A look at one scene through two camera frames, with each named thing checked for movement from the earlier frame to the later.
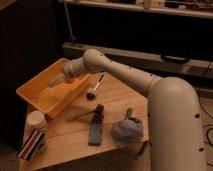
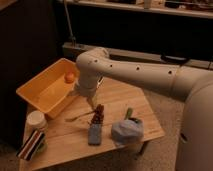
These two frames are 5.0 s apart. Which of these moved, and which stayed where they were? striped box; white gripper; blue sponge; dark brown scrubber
Moved: white gripper
Stayed: blue sponge; dark brown scrubber; striped box
